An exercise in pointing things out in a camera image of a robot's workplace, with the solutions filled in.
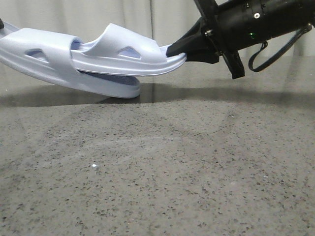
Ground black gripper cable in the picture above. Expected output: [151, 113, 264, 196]
[248, 23, 313, 72]

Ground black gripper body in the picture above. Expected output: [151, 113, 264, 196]
[195, 0, 315, 79]

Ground white curtain backdrop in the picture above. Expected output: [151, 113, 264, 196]
[0, 0, 315, 59]

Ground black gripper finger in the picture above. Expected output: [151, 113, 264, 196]
[166, 18, 206, 57]
[0, 19, 4, 29]
[185, 46, 219, 63]

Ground light blue slipper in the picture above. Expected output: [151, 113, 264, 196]
[71, 24, 186, 76]
[0, 22, 140, 98]

